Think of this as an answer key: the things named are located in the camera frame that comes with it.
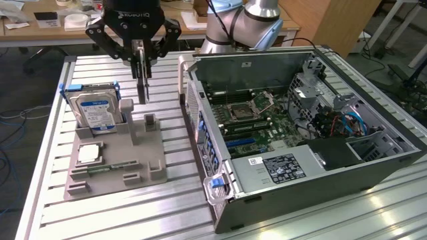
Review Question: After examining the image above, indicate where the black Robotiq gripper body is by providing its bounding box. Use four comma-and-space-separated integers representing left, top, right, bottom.
100, 0, 166, 43

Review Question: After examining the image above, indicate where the green graphics card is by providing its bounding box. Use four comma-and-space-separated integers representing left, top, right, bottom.
132, 39, 152, 105

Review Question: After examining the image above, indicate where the stack of white papers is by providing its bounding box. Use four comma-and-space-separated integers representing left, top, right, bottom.
180, 10, 210, 31

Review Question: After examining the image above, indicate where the white box with tape roll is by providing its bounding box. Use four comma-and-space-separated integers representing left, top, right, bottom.
62, 13, 92, 32

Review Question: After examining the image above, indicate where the brown cardboard box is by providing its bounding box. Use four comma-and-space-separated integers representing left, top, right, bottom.
192, 0, 214, 18

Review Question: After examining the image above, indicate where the wooden desk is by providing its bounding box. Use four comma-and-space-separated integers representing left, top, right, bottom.
0, 0, 301, 48

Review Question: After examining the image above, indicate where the white box with black top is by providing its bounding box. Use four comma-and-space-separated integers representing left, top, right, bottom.
32, 11, 62, 29

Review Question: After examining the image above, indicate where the black chair base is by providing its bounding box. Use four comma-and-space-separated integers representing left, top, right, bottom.
18, 44, 101, 75

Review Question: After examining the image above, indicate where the white paper tag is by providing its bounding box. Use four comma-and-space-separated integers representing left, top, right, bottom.
4, 22, 30, 30

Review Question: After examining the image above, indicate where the clear plastic bag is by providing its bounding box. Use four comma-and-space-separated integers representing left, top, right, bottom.
0, 5, 30, 25

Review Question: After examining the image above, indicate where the CPU socket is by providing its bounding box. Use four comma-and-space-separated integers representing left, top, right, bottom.
225, 102, 254, 124

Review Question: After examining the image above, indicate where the open metal socket cover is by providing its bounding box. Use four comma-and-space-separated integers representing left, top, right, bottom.
249, 89, 278, 112

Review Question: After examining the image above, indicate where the silver CPU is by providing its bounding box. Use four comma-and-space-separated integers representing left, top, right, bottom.
76, 144, 102, 165

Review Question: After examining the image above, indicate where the blue expansion slot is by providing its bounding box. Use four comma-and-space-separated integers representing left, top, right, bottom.
225, 136, 258, 149

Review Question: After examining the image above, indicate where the silver perforated drive cage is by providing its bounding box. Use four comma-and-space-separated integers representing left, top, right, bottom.
286, 72, 334, 141

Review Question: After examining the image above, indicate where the green motherboard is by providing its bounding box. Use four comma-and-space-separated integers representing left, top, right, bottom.
202, 83, 309, 160

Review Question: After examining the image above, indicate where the wooden cabinet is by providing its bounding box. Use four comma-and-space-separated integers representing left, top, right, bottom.
277, 0, 382, 59

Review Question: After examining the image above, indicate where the green RAM stick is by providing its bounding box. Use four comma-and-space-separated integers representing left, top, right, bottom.
85, 161, 138, 174

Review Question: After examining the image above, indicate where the grey parts rack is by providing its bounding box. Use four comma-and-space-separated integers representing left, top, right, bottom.
62, 98, 169, 201

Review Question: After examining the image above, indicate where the grey power supply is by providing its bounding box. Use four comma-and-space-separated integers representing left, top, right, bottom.
228, 144, 326, 195

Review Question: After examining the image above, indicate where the black floor stand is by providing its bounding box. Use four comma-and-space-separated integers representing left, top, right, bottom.
385, 48, 427, 89

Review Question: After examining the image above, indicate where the silver disk bay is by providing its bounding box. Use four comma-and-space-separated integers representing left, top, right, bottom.
344, 128, 403, 165

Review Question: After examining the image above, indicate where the open black PC case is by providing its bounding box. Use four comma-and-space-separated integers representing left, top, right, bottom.
177, 45, 427, 235

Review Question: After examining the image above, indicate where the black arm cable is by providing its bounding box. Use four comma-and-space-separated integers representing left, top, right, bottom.
204, 0, 236, 50

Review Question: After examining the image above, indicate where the hard disk with blue bracket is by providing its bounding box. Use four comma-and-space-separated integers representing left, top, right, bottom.
58, 80, 121, 137

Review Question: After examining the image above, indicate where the white floor cable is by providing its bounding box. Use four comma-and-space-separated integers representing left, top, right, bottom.
0, 104, 53, 120

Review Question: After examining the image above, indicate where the black cable behind case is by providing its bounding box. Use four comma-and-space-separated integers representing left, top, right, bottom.
268, 37, 341, 57

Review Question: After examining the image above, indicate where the blue floor cable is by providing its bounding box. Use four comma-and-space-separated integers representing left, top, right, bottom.
0, 119, 26, 216

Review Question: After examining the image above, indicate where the red wire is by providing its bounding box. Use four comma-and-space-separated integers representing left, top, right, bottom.
328, 114, 354, 137

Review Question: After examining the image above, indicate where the blue wire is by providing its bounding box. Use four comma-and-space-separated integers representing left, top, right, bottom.
341, 111, 368, 137

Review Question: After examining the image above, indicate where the white desk frame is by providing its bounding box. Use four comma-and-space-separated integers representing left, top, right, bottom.
364, 0, 427, 68

